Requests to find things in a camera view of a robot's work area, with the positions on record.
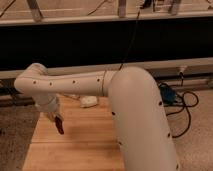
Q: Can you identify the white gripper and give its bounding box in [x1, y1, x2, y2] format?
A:
[36, 97, 64, 122]

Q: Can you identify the dark red pepper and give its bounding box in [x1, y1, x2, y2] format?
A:
[55, 117, 64, 135]

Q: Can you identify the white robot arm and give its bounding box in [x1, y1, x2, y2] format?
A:
[14, 63, 180, 171]

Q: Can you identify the small white cloth lump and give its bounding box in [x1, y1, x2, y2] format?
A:
[80, 96, 98, 108]

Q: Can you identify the blue power adapter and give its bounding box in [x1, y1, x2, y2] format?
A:
[160, 85, 175, 104]

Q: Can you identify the white metal rail frame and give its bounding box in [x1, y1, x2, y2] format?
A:
[0, 57, 213, 81]

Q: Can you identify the black cable to table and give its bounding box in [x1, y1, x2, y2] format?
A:
[118, 0, 151, 71]

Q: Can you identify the black floor cable loop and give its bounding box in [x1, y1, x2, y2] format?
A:
[156, 81, 200, 139]

